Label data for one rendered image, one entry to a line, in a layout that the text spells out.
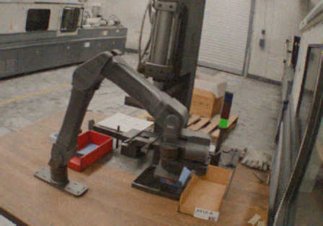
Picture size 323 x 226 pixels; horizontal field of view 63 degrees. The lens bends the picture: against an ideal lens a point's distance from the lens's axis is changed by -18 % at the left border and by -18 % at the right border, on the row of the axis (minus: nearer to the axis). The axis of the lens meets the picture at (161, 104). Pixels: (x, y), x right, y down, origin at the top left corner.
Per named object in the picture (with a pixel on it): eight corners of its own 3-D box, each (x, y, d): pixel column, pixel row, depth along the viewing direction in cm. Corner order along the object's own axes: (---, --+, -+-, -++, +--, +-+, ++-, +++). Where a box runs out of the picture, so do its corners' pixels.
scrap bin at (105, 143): (55, 162, 107) (55, 147, 105) (88, 142, 130) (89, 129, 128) (81, 172, 103) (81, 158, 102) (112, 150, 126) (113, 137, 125)
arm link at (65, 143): (73, 162, 94) (107, 68, 84) (64, 170, 88) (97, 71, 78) (58, 151, 95) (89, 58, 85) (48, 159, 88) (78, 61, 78)
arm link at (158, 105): (194, 111, 83) (105, 40, 83) (189, 121, 74) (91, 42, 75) (166, 144, 87) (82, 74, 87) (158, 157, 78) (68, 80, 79)
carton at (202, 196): (176, 214, 90) (181, 194, 88) (197, 180, 113) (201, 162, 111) (215, 223, 86) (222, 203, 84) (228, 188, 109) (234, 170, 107)
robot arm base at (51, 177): (42, 149, 98) (30, 155, 91) (89, 169, 92) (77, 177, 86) (44, 169, 100) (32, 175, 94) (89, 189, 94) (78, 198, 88)
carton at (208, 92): (192, 102, 524) (197, 71, 510) (226, 111, 499) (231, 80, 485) (174, 110, 466) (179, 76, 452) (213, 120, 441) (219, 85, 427)
